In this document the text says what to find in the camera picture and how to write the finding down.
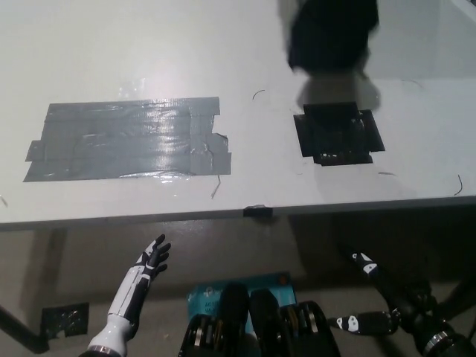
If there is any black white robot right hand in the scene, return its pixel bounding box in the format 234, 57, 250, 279
327, 241, 437, 336

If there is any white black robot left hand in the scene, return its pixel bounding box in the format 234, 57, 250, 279
106, 234, 173, 325

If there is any black t-shirt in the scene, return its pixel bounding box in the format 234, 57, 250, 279
286, 0, 380, 74

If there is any teal cardboard router box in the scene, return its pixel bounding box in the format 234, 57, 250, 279
185, 271, 299, 335

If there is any black floor tape patch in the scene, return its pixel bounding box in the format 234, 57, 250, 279
40, 301, 91, 338

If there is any black tape square patch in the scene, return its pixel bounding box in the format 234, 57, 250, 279
292, 100, 386, 167

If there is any gray duct tape patch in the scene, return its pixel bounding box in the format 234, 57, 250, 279
22, 96, 232, 183

